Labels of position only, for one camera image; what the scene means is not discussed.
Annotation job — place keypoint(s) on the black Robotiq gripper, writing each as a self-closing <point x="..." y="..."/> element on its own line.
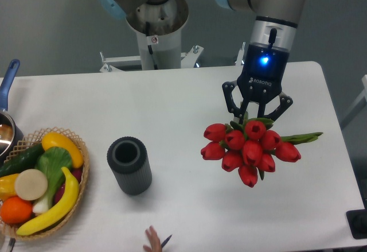
<point x="260" y="82"/>

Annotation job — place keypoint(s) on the red tulip bouquet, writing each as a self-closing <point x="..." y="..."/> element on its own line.
<point x="250" y="147"/>

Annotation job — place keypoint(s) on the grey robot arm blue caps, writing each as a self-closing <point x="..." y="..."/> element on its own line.
<point x="275" y="27"/>

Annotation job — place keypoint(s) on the dark grey ribbed vase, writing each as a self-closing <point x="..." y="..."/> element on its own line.
<point x="129" y="162"/>

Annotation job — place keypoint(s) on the person's hand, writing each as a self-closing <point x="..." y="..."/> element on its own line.
<point x="154" y="240"/>

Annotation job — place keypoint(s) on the black device at edge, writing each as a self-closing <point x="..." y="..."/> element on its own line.
<point x="357" y="223"/>

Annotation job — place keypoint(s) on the blue pen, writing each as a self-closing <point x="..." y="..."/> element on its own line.
<point x="164" y="243"/>

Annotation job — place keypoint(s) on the purple red vegetable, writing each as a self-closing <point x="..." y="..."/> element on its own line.
<point x="67" y="194"/>

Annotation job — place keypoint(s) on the yellow banana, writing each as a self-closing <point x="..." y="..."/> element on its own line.
<point x="43" y="221"/>

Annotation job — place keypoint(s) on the yellow squash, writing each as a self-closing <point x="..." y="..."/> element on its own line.
<point x="54" y="139"/>

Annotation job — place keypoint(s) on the green bok choy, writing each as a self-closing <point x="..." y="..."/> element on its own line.
<point x="50" y="164"/>

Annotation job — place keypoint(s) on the green cucumber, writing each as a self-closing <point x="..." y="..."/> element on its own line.
<point x="22" y="161"/>

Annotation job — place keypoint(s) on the beige round disc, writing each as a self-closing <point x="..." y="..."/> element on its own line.
<point x="31" y="184"/>

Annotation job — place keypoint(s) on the yellow bell pepper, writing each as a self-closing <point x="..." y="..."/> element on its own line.
<point x="7" y="186"/>

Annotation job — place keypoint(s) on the orange fruit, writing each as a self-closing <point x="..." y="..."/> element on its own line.
<point x="16" y="210"/>

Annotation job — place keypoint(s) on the woven wicker basket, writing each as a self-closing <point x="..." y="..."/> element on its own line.
<point x="29" y="141"/>

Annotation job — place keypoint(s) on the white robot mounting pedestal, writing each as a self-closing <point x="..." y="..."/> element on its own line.
<point x="158" y="31"/>

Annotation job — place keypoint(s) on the blue handled saucepan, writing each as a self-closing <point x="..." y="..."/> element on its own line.
<point x="10" y="133"/>

